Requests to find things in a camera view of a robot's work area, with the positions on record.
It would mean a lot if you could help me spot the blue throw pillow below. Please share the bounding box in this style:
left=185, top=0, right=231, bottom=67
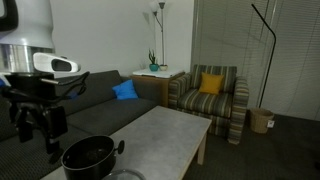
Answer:
left=112, top=80, right=138, bottom=100

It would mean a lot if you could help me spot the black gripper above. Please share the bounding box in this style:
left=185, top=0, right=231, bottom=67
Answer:
left=1, top=74, right=68, bottom=164

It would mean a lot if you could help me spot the wooden side table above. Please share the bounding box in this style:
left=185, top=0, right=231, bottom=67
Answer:
left=131, top=68, right=185, bottom=107

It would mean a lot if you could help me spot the striped armchair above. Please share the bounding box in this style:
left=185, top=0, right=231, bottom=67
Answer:
left=168, top=64, right=249, bottom=144

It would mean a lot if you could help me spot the dark grey fabric sofa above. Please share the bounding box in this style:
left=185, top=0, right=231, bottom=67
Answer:
left=0, top=70, right=161, bottom=180

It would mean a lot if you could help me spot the teal plant pot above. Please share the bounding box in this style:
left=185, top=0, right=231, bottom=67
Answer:
left=149, top=64, right=159, bottom=72

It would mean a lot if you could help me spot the black cooking pot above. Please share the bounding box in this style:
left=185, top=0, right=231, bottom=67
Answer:
left=61, top=135, right=125, bottom=180

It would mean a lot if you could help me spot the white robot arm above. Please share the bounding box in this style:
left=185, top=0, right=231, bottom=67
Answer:
left=0, top=0, right=77, bottom=163

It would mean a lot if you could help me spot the wicker waste basket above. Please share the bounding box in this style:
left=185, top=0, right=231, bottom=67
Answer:
left=250, top=108, right=274, bottom=134

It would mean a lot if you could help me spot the white floor lamp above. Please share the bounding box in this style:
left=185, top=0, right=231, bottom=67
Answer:
left=149, top=0, right=166, bottom=66

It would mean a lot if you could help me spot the small white bowl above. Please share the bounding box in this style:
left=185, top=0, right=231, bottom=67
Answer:
left=159, top=65, right=168, bottom=71

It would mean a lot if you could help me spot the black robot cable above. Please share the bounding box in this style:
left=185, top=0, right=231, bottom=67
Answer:
left=39, top=70, right=91, bottom=101

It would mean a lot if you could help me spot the mustard yellow cushion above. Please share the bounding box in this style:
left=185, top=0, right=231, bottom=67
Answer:
left=199, top=73, right=224, bottom=95

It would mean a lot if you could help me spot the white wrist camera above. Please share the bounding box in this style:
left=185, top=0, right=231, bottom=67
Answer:
left=33, top=52, right=81, bottom=73

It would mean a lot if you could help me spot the black floor lamp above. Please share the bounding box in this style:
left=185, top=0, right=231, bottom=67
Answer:
left=251, top=3, right=277, bottom=109

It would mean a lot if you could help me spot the round glass pot lid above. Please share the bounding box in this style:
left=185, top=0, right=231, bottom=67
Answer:
left=102, top=169, right=146, bottom=180

